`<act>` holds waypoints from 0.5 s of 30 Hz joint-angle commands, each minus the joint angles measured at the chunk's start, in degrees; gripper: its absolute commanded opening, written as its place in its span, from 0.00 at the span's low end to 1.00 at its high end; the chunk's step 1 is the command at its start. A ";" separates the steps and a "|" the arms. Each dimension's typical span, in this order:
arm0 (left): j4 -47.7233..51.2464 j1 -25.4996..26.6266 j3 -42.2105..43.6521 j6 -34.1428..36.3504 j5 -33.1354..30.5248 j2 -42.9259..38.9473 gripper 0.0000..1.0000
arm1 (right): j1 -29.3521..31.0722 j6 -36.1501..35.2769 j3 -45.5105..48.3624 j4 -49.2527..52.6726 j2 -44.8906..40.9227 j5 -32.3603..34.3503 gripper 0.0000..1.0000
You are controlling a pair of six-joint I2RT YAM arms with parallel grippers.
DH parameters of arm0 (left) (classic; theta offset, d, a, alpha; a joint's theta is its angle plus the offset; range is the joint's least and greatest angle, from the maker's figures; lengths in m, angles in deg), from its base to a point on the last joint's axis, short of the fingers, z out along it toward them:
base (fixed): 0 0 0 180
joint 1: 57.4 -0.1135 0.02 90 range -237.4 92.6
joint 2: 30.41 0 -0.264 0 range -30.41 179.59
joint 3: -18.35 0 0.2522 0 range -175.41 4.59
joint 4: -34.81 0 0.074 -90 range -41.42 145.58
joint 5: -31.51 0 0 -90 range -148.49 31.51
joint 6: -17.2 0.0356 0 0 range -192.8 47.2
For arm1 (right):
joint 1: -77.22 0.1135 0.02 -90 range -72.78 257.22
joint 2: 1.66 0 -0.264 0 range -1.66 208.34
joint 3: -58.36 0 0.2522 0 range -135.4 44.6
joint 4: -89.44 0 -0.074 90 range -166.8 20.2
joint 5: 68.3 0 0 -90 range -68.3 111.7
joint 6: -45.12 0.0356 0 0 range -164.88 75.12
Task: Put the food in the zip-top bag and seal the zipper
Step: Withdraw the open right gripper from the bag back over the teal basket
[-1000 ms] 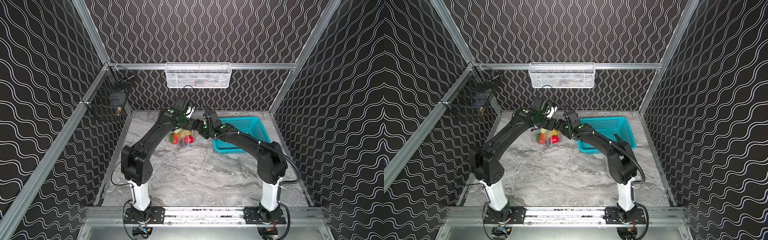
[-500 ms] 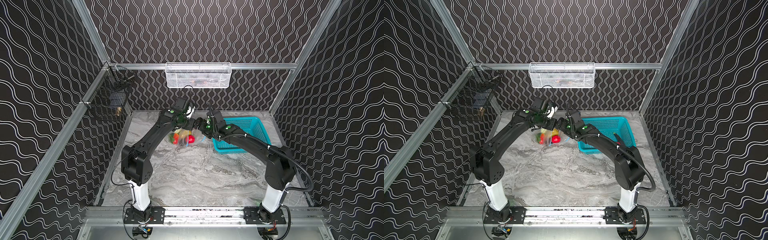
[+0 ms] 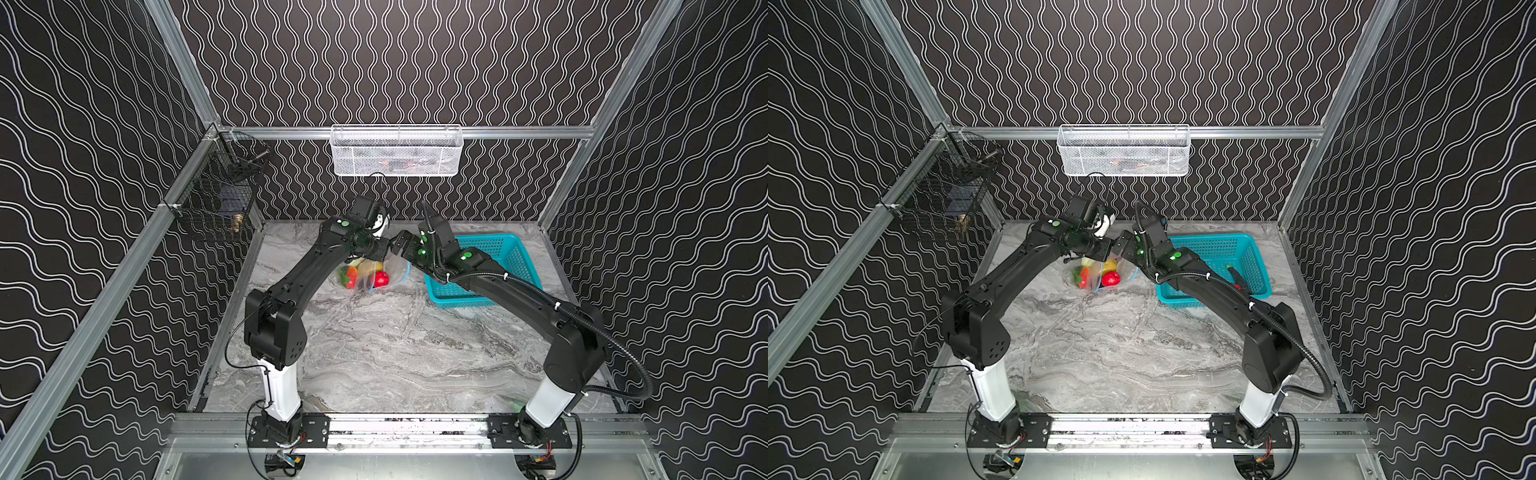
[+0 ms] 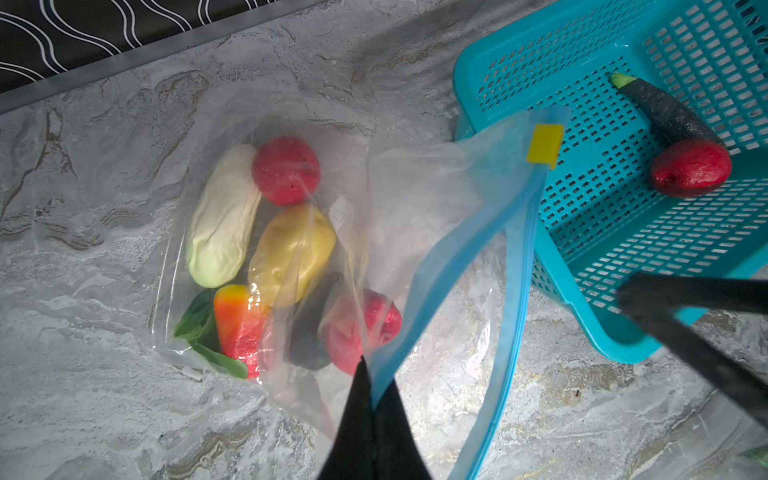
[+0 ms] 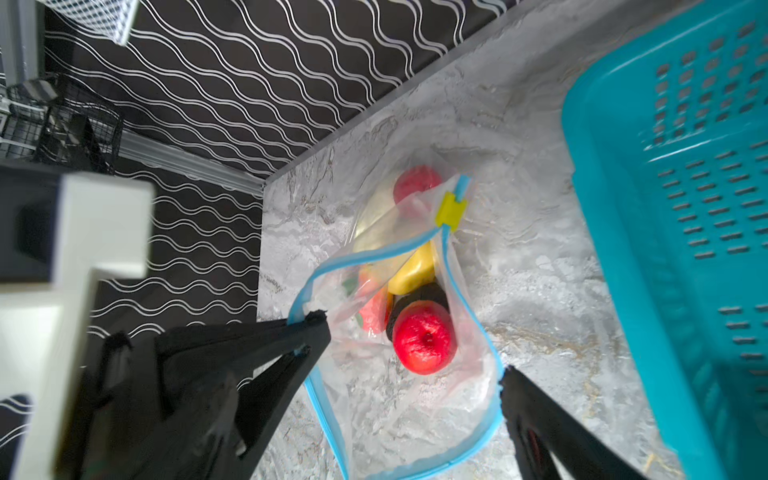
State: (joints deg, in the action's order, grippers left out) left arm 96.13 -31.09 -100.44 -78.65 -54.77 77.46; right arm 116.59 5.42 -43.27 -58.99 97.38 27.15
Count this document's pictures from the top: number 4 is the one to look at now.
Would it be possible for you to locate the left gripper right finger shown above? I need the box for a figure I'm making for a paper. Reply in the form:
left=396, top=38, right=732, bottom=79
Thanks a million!
left=373, top=381, right=432, bottom=480

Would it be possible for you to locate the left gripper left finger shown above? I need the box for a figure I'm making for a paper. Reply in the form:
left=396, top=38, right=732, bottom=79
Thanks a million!
left=318, top=358, right=375, bottom=480

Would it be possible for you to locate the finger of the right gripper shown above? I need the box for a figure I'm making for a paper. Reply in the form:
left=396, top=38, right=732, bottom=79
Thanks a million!
left=617, top=272, right=767, bottom=315
left=623, top=305, right=767, bottom=428

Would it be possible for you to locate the teal plastic basket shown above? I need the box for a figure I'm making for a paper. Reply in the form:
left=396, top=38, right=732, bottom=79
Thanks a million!
left=453, top=1, right=767, bottom=364

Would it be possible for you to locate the red toy tomato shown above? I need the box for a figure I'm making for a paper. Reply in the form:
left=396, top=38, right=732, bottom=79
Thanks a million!
left=252, top=136, right=321, bottom=206
left=650, top=139, right=732, bottom=198
left=324, top=289, right=403, bottom=375

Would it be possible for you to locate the black toy item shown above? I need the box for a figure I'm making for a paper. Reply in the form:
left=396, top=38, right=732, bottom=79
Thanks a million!
left=610, top=72, right=724, bottom=146

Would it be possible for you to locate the orange red toy pepper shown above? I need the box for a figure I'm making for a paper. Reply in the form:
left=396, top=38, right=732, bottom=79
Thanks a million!
left=213, top=284, right=270, bottom=380

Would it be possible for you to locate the yellow toy potato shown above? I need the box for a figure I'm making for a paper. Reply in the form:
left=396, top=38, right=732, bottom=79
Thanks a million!
left=248, top=203, right=336, bottom=309

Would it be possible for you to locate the clear zip top bag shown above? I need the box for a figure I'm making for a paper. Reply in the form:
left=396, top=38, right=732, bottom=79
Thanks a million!
left=149, top=106, right=571, bottom=479

